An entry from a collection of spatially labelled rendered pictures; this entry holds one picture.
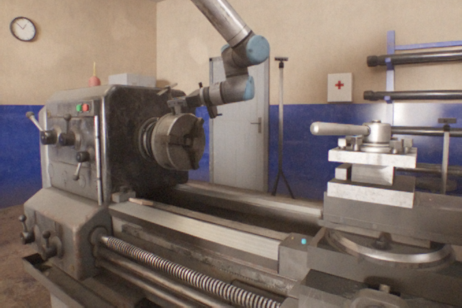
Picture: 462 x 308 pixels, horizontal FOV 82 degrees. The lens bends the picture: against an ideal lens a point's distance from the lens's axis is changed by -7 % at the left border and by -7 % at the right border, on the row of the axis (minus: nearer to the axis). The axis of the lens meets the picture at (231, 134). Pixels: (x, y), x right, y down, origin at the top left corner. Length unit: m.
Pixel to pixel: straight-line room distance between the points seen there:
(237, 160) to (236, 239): 3.77
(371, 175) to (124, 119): 0.96
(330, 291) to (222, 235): 0.41
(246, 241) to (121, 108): 0.74
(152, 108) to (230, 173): 3.49
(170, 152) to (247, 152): 3.40
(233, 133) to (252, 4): 2.04
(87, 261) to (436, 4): 4.05
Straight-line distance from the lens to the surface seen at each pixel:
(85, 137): 1.32
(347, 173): 0.69
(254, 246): 0.86
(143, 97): 1.33
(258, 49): 0.94
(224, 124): 4.70
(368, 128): 0.67
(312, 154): 4.13
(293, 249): 0.77
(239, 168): 4.62
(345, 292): 0.64
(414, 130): 3.55
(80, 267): 1.32
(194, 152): 1.21
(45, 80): 4.70
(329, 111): 4.03
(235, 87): 1.06
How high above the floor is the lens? 1.21
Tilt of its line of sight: 4 degrees down
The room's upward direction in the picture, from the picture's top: straight up
